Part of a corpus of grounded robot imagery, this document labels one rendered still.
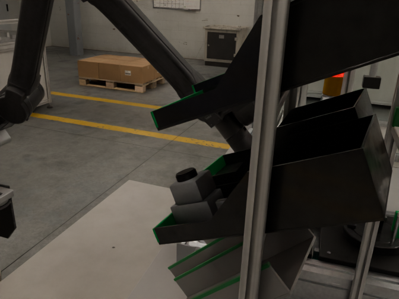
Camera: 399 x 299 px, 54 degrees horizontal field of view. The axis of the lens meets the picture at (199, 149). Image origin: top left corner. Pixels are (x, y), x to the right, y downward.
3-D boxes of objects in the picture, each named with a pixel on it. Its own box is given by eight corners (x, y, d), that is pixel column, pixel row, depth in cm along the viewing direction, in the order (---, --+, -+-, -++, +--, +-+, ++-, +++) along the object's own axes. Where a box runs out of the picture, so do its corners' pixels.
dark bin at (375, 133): (158, 245, 52) (138, 194, 51) (203, 202, 63) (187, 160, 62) (385, 220, 37) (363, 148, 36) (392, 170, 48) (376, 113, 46)
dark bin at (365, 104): (193, 194, 65) (178, 153, 64) (225, 166, 76) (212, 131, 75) (371, 161, 50) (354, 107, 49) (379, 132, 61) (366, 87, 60)
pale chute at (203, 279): (148, 352, 60) (130, 328, 60) (189, 297, 71) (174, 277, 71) (291, 295, 44) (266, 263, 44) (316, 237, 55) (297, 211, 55)
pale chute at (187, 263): (181, 287, 73) (167, 267, 73) (212, 250, 84) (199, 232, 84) (301, 226, 57) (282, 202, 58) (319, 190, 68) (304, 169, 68)
